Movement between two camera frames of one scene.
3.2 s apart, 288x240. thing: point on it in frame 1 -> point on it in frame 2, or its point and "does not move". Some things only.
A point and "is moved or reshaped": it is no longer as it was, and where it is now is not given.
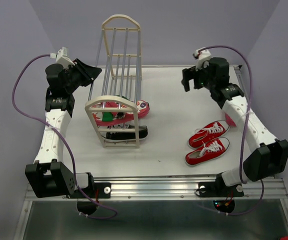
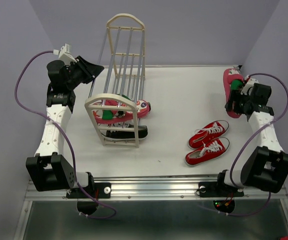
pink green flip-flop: x=229 y=121 is moved or reshaped
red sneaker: x=207 y=152 does not move
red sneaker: x=211 y=131 does not move
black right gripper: x=190 y=73 -> x=235 y=95
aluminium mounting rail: x=176 y=188 does not move
